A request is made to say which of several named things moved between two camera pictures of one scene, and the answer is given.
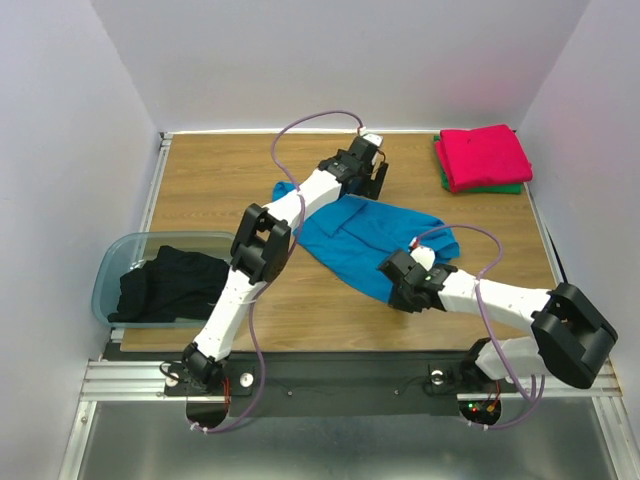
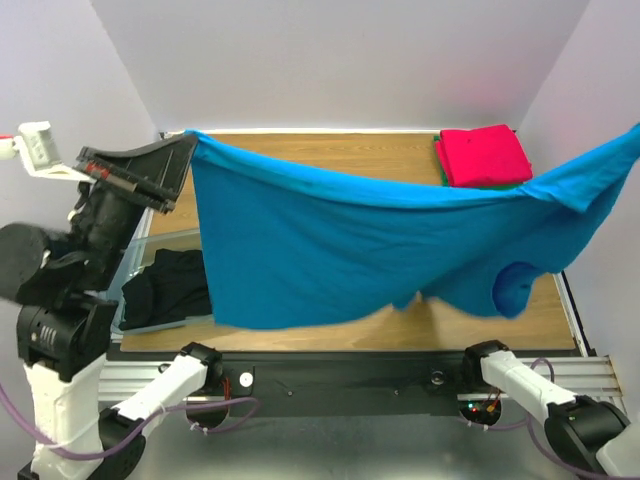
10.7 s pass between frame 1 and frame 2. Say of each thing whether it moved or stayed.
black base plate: stayed
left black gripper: moved
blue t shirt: moved
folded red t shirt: stayed
